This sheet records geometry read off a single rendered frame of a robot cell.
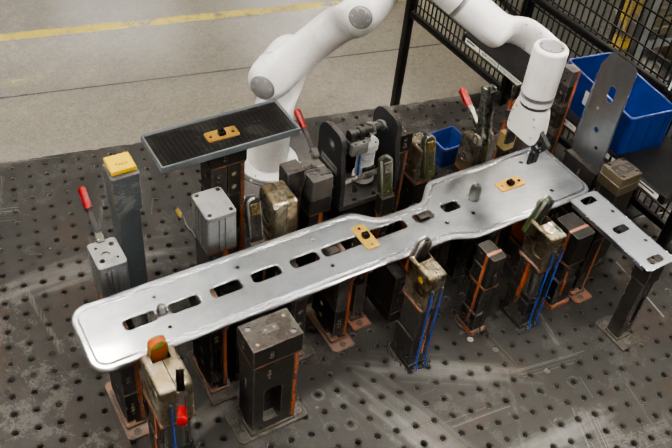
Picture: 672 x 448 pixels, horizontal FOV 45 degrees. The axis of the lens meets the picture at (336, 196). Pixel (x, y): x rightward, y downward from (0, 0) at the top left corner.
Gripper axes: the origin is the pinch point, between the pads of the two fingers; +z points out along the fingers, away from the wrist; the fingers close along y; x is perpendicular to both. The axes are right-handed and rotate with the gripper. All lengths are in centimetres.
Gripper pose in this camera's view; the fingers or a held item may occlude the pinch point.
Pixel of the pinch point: (520, 149)
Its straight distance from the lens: 219.2
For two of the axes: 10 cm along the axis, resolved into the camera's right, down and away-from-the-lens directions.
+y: 5.1, 6.1, -6.1
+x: 8.6, -2.9, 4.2
